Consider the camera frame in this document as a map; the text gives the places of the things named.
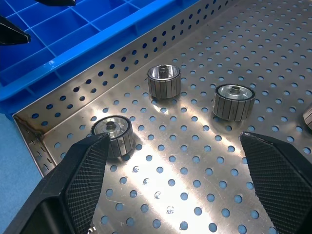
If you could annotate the perforated stainless steel tray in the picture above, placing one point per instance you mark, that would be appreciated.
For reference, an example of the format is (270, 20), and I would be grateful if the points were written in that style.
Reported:
(170, 146)

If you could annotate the metal roller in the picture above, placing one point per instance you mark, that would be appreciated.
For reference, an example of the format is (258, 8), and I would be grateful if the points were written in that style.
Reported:
(234, 107)
(308, 118)
(164, 85)
(122, 143)

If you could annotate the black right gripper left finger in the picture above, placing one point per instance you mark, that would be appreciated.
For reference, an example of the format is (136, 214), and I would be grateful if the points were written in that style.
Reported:
(73, 185)

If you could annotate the blue compartment tray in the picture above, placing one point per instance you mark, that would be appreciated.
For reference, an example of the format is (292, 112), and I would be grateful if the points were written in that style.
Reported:
(61, 29)

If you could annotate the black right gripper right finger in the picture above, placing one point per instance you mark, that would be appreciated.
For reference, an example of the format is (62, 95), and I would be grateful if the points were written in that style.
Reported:
(280, 175)

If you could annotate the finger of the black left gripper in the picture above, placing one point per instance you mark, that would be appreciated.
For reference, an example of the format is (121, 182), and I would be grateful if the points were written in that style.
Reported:
(56, 2)
(12, 33)

